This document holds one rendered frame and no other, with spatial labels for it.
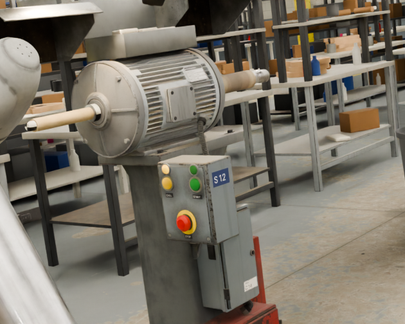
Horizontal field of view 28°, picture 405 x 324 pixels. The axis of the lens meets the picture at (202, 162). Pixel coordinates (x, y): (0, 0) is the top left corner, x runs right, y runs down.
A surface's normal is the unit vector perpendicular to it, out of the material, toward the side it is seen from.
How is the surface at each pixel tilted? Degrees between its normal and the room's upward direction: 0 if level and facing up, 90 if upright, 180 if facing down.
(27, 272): 58
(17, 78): 111
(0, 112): 134
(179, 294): 90
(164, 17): 90
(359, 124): 90
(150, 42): 90
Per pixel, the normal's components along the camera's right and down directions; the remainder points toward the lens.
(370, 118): 0.37, 0.11
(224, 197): 0.76, 0.01
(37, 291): 0.51, -0.49
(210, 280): -0.64, 0.21
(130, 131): -0.22, 0.43
